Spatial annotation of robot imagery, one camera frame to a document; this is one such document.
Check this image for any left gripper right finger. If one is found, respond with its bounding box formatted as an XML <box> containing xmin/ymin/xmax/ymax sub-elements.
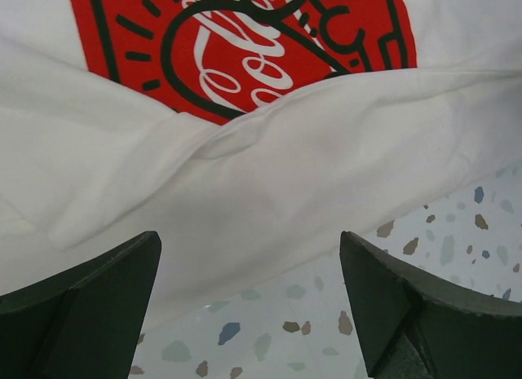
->
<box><xmin>339</xmin><ymin>232</ymin><xmax>521</xmax><ymax>378</ymax></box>

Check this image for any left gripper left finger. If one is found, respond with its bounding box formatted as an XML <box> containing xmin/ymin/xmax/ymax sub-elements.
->
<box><xmin>1</xmin><ymin>231</ymin><xmax>161</xmax><ymax>379</ymax></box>

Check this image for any white t shirt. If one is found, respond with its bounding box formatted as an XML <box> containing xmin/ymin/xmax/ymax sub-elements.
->
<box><xmin>1</xmin><ymin>0</ymin><xmax>521</xmax><ymax>327</ymax></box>

